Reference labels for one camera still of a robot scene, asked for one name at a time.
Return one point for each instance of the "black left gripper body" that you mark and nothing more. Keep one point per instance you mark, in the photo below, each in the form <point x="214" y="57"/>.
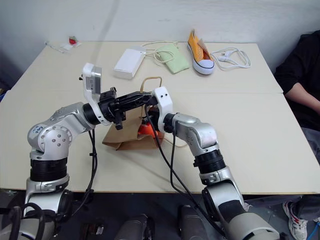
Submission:
<point x="110" y="105"/>

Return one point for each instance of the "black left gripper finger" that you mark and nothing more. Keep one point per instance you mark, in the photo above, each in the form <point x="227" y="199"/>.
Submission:
<point x="137" y="103"/>
<point x="135" y="95"/>

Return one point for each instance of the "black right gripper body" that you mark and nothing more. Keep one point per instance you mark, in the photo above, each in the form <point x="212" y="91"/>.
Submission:
<point x="154" y="120"/>

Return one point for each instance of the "orange plush toy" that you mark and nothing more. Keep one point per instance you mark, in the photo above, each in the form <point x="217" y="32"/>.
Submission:
<point x="146" y="131"/>

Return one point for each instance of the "brown paper bag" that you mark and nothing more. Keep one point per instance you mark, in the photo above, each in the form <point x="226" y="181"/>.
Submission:
<point x="130" y="142"/>

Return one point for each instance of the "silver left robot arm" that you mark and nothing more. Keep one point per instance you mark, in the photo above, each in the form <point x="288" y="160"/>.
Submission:
<point x="52" y="140"/>

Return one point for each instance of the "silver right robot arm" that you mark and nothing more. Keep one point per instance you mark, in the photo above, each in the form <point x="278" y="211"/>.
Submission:
<point x="207" y="135"/>

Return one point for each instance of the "white rectangular box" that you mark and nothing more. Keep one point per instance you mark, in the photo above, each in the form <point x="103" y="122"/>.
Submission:
<point x="128" y="62"/>

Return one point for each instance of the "light green fabric pouch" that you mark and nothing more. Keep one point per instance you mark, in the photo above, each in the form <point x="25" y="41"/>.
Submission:
<point x="176" y="60"/>

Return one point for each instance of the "red toy in clear wrapper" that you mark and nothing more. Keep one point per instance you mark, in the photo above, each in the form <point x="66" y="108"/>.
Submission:
<point x="72" y="41"/>

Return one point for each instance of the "yellow canvas sneaker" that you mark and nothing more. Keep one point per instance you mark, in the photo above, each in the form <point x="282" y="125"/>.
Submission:
<point x="200" y="55"/>

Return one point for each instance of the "white pen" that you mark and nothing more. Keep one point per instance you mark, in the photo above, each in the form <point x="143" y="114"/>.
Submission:
<point x="53" y="47"/>

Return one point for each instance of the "dark rounded shape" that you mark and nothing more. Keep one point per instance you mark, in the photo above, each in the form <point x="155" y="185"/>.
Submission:
<point x="191" y="222"/>
<point x="135" y="227"/>

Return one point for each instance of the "person in black jacket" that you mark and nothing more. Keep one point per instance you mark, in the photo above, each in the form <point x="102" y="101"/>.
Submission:
<point x="300" y="75"/>

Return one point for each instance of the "white and red sneaker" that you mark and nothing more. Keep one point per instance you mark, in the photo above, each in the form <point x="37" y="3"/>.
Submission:
<point x="296" y="220"/>

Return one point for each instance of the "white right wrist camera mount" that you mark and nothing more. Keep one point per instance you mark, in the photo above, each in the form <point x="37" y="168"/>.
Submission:
<point x="163" y="100"/>

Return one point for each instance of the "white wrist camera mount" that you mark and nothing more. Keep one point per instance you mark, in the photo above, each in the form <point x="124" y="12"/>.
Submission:
<point x="93" y="77"/>
<point x="163" y="100"/>

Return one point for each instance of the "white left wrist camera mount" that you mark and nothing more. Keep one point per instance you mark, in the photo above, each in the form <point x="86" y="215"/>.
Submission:
<point x="93" y="77"/>

